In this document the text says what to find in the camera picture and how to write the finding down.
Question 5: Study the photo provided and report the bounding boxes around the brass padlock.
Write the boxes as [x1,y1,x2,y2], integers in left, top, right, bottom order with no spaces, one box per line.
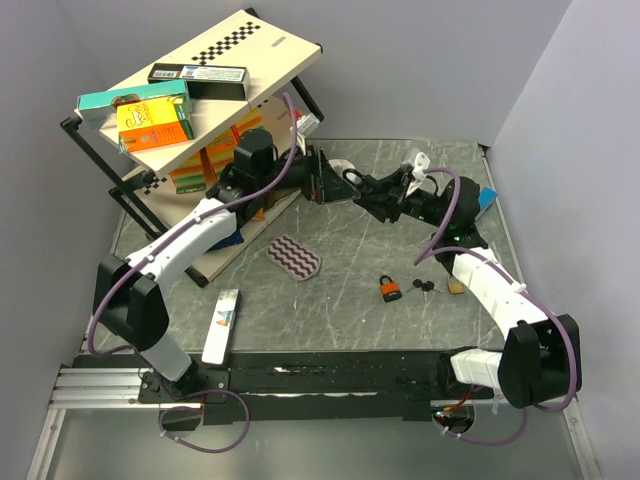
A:
[448,279,465,295]

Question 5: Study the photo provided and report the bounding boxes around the aluminium frame rail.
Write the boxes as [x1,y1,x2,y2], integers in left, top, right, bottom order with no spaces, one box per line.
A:
[49,368,142,410]

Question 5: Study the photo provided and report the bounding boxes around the yellow green sponge pack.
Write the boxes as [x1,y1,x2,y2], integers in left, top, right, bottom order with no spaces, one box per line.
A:
[170,151,206,195]
[206,126,239,172]
[231,108,264,143]

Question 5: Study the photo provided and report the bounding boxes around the teal long box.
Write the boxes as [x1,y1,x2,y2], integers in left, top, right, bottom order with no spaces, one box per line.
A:
[76,80,190,130]

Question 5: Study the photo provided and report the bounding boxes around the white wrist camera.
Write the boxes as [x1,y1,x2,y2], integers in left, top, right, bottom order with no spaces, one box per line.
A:
[402,148,431,197]
[296,111,320,154]

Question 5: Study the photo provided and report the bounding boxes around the pink striped sponge pad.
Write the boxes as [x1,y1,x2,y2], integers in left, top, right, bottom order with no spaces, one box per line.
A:
[267,235,321,281]

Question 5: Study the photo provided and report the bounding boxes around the black padlock with keys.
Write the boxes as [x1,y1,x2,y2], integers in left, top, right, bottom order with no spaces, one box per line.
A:
[341,168,384,198]

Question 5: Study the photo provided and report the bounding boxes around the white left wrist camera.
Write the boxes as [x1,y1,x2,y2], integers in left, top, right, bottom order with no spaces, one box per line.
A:
[296,111,320,154]

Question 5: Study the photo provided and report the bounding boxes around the orange yellow box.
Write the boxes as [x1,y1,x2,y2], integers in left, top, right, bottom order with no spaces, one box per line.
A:
[116,95,195,153]

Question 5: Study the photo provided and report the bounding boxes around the white toilet paper roll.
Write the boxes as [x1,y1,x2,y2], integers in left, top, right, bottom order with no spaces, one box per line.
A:
[329,159,361,184]

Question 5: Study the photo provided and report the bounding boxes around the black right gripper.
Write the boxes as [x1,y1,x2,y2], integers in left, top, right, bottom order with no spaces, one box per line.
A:
[353,168,450,231]

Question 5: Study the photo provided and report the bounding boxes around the black white long box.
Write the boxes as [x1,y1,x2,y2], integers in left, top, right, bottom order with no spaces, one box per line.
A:
[147,63,251,101]

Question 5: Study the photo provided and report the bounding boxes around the black headed keys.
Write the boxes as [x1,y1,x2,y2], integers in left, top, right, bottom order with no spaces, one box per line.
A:
[405,278,441,302]

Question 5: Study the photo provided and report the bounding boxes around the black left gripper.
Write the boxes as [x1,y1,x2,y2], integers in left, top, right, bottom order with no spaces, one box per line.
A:
[257,146,361,205]

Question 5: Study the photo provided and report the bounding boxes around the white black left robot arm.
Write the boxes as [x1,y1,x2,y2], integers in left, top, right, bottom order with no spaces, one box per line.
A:
[89,129,357,402]

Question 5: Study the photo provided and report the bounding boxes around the blue silver box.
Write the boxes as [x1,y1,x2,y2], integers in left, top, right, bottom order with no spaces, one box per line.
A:
[475,187,498,220]

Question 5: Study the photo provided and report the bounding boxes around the orange black padlock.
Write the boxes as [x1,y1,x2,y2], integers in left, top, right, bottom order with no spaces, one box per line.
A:
[379,275,402,303]

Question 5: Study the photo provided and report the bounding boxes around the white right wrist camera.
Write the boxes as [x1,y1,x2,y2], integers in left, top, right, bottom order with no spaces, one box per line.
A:
[402,148,431,197]

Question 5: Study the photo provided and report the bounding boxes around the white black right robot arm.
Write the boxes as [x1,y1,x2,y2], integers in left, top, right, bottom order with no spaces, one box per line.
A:
[355,165,581,412]

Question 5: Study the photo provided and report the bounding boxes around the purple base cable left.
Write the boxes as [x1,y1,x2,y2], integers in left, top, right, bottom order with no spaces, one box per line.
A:
[158,389,250,455]

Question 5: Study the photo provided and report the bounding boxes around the beige black tiered shelf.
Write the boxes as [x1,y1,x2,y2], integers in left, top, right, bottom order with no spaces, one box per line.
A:
[59,7,325,289]

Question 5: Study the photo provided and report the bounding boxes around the white toothpaste box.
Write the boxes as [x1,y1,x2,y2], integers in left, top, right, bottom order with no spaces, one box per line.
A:
[201,289,242,365]

